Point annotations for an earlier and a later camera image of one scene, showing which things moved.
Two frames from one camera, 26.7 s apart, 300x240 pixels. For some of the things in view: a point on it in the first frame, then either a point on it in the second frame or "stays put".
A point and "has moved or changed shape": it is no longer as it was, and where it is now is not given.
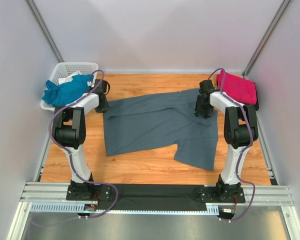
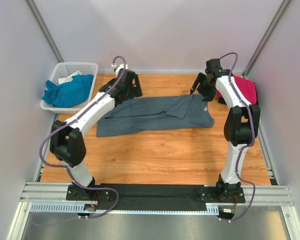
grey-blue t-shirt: [143, 123] has moved or changed shape
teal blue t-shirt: [63, 94] stays put
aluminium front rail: [254, 195] stays put
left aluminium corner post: [44, 30] stays put
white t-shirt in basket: [68, 78] stays put
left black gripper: [104, 108] to [136, 91]
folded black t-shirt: [256, 106] stays put
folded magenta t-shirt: [240, 89] stays put
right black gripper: [207, 113] to [209, 96]
